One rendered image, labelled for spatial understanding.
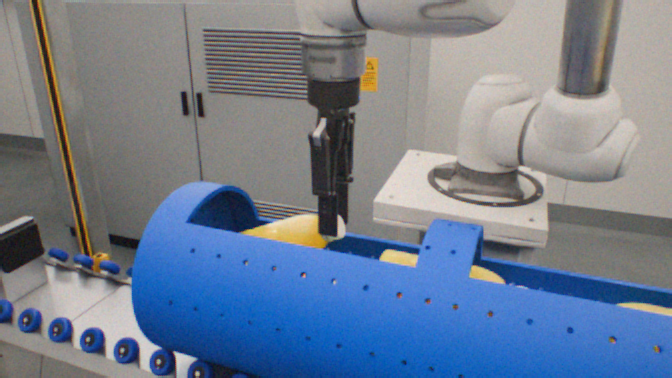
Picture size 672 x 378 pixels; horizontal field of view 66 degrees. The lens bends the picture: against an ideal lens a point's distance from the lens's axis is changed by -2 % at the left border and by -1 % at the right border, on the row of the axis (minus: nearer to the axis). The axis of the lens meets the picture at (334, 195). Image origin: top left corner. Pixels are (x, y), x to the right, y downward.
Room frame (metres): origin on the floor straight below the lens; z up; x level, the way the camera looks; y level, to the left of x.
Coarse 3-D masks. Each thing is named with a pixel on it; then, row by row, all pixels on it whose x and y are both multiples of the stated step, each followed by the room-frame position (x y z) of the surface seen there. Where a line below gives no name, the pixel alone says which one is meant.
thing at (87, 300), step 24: (48, 264) 1.05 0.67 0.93; (48, 288) 0.94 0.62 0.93; (72, 288) 0.95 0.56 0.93; (96, 288) 0.95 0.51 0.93; (120, 288) 0.95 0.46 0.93; (48, 312) 0.86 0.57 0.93; (72, 312) 0.86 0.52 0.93; (96, 312) 0.86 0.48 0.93; (120, 312) 0.86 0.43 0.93; (120, 336) 0.79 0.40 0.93; (144, 336) 0.79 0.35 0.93; (0, 360) 0.79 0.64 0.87; (24, 360) 0.77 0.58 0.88; (48, 360) 0.75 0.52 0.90; (144, 360) 0.72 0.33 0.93; (192, 360) 0.72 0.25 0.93
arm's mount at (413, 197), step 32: (416, 160) 1.39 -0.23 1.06; (448, 160) 1.40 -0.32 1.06; (384, 192) 1.17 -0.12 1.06; (416, 192) 1.17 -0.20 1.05; (448, 192) 1.17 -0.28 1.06; (544, 192) 1.19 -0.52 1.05; (416, 224) 1.09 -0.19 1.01; (480, 224) 1.04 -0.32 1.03; (512, 224) 1.02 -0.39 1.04; (544, 224) 1.02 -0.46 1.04
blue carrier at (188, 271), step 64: (192, 192) 0.75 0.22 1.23; (192, 256) 0.64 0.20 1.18; (256, 256) 0.61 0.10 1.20; (320, 256) 0.59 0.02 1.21; (448, 256) 0.56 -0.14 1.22; (192, 320) 0.60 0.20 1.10; (256, 320) 0.57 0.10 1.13; (320, 320) 0.54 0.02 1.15; (384, 320) 0.52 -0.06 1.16; (448, 320) 0.50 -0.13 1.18; (512, 320) 0.48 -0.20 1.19; (576, 320) 0.47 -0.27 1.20; (640, 320) 0.46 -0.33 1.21
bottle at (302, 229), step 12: (300, 216) 0.75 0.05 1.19; (312, 216) 0.75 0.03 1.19; (264, 228) 0.76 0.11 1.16; (276, 228) 0.75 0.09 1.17; (288, 228) 0.74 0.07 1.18; (300, 228) 0.73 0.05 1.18; (312, 228) 0.72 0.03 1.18; (276, 240) 0.73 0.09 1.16; (288, 240) 0.72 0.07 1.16; (300, 240) 0.72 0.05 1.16; (312, 240) 0.72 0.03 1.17; (324, 240) 0.73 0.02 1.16
